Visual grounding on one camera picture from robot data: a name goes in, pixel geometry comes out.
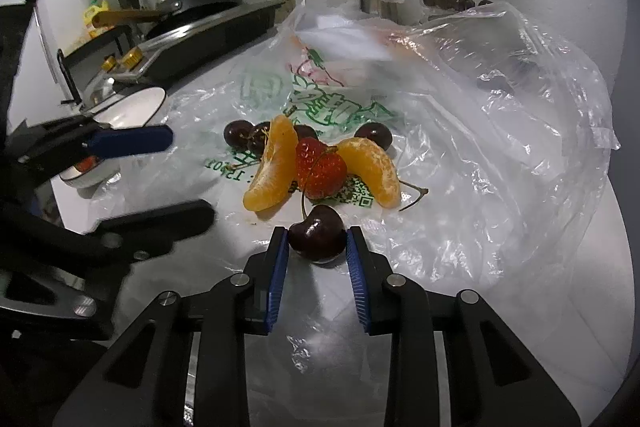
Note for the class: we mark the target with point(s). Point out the dark red cherry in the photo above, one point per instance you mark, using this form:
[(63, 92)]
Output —
[(236, 134), (317, 234), (304, 132), (375, 135), (258, 141)]

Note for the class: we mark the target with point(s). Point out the peeled tangerine segment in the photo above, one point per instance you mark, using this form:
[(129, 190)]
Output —
[(377, 172), (272, 172)]

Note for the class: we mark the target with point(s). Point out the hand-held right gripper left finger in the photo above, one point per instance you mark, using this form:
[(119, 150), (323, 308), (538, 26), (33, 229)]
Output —
[(277, 279)]

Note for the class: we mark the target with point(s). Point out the gold stove knob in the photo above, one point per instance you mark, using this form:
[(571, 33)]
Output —
[(132, 58), (109, 64)]

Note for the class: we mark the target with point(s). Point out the clear printed plastic bag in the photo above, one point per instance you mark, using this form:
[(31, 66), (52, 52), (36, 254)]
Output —
[(475, 117)]

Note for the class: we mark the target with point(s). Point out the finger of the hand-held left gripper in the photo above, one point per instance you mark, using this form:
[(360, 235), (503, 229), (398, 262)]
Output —
[(165, 222), (132, 140)]

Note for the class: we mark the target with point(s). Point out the red strawberry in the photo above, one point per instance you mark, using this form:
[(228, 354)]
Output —
[(320, 172), (86, 164)]

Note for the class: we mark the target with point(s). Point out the steel gas stove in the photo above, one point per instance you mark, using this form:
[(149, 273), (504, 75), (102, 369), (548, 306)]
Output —
[(210, 34)]

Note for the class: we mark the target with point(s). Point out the loose cherry stem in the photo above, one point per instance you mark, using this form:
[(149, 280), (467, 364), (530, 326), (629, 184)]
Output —
[(415, 198)]

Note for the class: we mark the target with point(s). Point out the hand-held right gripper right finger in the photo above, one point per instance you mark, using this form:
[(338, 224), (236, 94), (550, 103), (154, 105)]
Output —
[(357, 282)]

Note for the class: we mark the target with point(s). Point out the round steel lid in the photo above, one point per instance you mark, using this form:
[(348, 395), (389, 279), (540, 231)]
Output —
[(102, 91)]

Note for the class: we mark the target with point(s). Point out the plastic wrapped metal cup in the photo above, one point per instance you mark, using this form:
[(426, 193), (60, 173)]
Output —
[(372, 2)]

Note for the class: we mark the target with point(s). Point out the white plate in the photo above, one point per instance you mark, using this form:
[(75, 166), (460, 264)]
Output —
[(132, 107)]

